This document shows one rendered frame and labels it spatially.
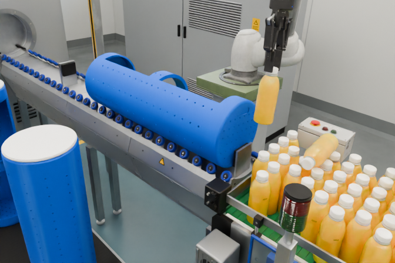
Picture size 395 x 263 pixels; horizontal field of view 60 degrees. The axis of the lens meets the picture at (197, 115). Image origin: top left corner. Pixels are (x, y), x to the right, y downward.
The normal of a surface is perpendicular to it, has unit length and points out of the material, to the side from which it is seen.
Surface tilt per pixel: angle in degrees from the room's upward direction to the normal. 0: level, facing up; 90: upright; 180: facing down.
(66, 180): 90
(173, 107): 57
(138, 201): 0
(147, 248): 0
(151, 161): 70
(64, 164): 90
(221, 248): 0
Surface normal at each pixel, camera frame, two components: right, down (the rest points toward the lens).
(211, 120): -0.50, -0.32
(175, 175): -0.62, 0.00
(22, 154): 0.03, -0.90
